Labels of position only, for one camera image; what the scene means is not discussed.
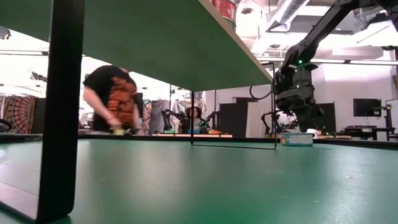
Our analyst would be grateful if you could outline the black partition panel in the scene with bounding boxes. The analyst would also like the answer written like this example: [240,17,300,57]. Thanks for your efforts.
[313,102,337,133]
[219,96,259,138]

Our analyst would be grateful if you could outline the dark low table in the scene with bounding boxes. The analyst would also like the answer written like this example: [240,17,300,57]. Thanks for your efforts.
[343,125,398,141]

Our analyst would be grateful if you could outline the red patterned tapestry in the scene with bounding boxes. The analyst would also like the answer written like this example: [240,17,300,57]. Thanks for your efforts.
[2,95,37,134]

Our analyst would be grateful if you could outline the grey hanging cloth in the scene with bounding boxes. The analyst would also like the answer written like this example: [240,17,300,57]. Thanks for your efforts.
[148,99,170,135]

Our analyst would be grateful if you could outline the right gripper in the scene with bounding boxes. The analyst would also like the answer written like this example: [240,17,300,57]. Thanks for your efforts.
[275,63,325,134]

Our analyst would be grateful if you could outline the black wall screen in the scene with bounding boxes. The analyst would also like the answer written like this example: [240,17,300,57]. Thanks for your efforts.
[353,98,382,118]

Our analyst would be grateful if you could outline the white partition panel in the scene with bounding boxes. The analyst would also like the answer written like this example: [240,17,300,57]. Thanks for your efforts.
[245,102,272,138]

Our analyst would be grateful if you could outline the wooden shelf riser black legs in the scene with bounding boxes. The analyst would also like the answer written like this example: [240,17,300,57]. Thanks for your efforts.
[0,0,277,224]

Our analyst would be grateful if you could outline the wooden background table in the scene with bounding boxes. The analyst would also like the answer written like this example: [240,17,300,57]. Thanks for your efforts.
[152,133,233,138]

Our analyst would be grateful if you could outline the silver-lid can red label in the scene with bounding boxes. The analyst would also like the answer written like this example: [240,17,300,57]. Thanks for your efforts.
[212,0,237,23]

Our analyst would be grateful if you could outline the green table mat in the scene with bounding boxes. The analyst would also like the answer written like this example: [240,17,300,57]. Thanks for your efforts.
[0,138,398,224]

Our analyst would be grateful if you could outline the person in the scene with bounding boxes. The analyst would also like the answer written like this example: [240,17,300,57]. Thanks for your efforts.
[183,106,208,134]
[82,64,141,135]

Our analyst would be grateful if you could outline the dark cabinet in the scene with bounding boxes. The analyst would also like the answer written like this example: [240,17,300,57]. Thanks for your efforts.
[30,98,47,134]

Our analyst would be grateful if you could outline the ceiling light bar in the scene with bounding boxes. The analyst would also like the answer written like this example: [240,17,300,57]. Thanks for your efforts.
[257,57,398,66]

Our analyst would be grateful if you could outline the black table frame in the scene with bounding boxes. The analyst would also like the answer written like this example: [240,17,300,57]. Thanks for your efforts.
[0,133,398,149]

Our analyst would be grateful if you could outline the black camera stand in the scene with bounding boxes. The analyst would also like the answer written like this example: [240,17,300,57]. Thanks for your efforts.
[373,104,396,133]

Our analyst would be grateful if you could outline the silver ceiling duct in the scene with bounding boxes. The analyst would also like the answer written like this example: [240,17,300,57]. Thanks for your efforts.
[267,0,312,32]

